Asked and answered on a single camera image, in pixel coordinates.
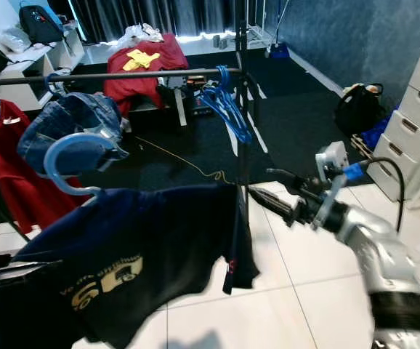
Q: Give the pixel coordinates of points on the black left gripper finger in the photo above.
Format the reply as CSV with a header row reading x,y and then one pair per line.
x,y
32,270

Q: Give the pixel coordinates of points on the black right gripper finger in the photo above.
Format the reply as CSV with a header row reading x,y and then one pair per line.
x,y
275,206
293,185

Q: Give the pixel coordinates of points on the grey plastic clothes hanger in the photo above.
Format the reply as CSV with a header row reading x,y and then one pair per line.
x,y
48,166

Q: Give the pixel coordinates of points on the navy t-shirt gold print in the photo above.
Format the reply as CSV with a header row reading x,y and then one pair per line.
x,y
137,247

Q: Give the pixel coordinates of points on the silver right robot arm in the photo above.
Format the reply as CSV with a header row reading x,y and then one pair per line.
x,y
384,254

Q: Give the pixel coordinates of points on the blue plastic hanger bundle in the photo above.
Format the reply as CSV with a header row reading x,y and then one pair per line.
x,y
216,98

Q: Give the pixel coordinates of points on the black floor carpet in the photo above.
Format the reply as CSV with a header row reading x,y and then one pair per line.
x,y
297,123

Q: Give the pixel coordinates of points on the red t-shirt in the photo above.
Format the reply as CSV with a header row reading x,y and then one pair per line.
x,y
21,182

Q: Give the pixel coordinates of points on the blue cloth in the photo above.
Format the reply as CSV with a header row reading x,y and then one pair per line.
x,y
377,134

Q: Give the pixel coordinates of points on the black bag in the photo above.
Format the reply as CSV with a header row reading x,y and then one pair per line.
x,y
359,109

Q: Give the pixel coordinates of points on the blue mop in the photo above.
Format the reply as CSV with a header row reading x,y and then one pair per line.
x,y
277,51

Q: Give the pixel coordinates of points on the blue denim shorts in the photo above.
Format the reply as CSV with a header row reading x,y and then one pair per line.
x,y
65,116

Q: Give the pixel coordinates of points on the red flag yellow star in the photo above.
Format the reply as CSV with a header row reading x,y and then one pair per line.
x,y
166,62

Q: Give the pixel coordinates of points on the black metal clothes rack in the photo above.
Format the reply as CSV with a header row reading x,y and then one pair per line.
x,y
130,73

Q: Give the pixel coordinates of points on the white shelf unit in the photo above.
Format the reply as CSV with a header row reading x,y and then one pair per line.
x,y
35,69

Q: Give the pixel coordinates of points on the white crumpled cloth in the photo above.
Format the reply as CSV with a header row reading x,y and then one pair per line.
x,y
137,35

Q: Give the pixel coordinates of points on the dark curtain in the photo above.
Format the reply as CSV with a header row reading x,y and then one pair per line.
x,y
152,14

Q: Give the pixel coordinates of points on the white plastic bag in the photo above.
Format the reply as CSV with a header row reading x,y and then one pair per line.
x,y
15,40

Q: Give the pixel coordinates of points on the black backpack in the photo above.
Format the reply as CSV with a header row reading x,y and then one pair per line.
x,y
41,25

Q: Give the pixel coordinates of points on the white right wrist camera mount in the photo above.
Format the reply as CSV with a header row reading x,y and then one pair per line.
x,y
332,156

